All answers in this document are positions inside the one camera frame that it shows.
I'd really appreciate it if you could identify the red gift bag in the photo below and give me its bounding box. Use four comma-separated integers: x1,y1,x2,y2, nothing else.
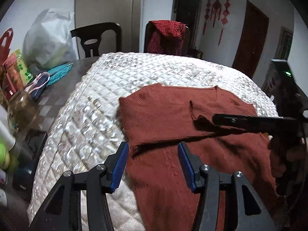
0,28,14,65

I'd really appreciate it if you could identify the brown wooden door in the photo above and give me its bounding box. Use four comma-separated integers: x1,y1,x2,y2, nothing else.
232,0,269,79

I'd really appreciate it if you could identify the teal woven mat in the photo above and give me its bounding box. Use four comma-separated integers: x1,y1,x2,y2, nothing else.
46,62,73,86

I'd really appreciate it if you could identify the wicker basket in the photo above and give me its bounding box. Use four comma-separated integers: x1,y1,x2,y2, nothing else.
0,65,10,111

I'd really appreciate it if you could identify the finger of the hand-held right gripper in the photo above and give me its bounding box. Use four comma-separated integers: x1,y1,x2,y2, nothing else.
212,114,300,135

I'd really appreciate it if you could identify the black box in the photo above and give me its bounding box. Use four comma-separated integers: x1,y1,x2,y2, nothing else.
12,131,48,193

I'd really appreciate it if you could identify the person's right hand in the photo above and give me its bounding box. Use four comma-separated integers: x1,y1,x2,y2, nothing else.
268,135,304,196

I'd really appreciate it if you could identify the green patterned box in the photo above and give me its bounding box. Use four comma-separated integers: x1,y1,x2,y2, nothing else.
10,49,34,86

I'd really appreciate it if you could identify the dark open doorway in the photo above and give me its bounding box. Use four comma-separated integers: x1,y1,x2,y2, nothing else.
172,0,203,53

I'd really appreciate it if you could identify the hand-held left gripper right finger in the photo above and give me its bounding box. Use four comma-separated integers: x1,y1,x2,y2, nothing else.
177,141,276,231

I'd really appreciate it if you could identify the dark wooden chair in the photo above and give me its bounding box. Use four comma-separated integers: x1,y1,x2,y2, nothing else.
70,22,122,59
144,20,191,56

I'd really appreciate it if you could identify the red checked garment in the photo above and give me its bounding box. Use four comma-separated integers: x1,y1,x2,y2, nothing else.
147,20,187,56

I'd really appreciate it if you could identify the pink rimmed dark pouch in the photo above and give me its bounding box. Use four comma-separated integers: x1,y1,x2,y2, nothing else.
24,72,51,101

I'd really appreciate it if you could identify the green round container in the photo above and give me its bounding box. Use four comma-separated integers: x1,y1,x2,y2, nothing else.
0,143,11,170

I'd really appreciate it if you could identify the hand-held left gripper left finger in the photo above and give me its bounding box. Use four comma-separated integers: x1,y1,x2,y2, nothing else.
29,141,130,231

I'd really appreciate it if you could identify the red pink canister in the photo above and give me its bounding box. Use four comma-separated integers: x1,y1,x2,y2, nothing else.
3,54,25,99

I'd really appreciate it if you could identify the red knot wall decoration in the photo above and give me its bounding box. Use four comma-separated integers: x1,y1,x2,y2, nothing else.
218,0,232,46
212,0,222,28
203,0,213,36

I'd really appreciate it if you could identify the clear glass jar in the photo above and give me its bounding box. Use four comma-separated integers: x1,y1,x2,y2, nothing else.
7,90,40,133

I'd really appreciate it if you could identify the white bottle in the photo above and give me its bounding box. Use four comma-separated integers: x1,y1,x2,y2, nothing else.
0,120,16,150

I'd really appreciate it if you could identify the dark framed window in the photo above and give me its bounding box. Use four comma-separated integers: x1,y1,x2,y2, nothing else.
274,26,294,60

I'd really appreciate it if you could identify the white plastic bag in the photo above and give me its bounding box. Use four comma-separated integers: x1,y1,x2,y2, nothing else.
22,8,79,69

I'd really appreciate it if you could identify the white quilted floral blanket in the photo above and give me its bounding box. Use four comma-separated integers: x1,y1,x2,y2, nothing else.
26,52,280,231

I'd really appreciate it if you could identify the rust red knit sweater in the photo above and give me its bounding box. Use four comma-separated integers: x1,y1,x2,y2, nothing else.
119,83,284,231

